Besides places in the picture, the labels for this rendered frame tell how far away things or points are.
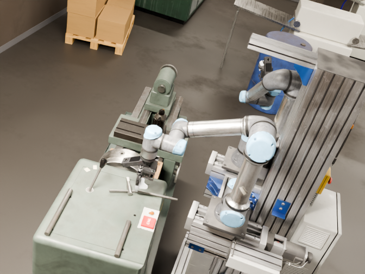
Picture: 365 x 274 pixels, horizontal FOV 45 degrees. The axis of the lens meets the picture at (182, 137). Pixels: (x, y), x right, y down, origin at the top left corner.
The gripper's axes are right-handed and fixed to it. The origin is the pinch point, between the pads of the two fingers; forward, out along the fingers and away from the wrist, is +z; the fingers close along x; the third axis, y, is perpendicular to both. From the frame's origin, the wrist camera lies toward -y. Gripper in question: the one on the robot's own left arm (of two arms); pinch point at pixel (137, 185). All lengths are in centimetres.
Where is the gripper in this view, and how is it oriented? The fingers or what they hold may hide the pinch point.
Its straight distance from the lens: 215.5
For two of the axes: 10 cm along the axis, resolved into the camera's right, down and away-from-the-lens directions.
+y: 9.6, 2.7, -0.1
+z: -2.1, 7.9, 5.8
